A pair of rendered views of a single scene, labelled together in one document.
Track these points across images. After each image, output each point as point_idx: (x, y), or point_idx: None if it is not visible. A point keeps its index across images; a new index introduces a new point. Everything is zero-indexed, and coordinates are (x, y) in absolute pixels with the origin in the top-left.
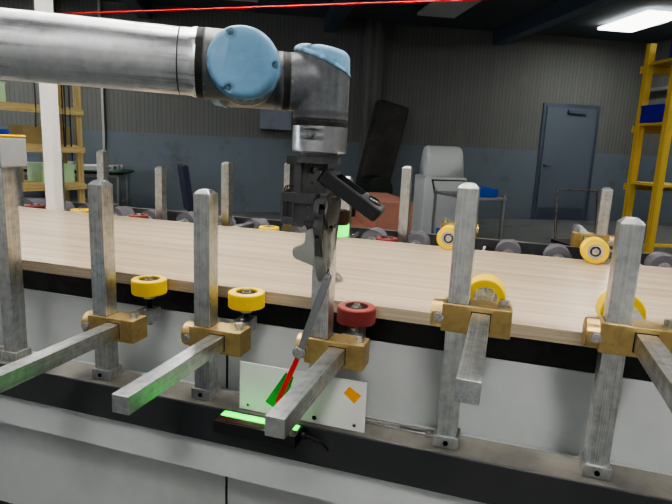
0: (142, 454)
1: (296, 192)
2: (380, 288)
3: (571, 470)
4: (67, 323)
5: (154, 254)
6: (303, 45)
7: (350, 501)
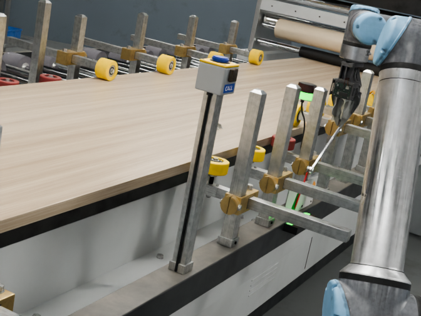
0: (228, 291)
1: (352, 82)
2: (236, 124)
3: (341, 183)
4: (106, 239)
5: (104, 144)
6: (376, 9)
7: (292, 247)
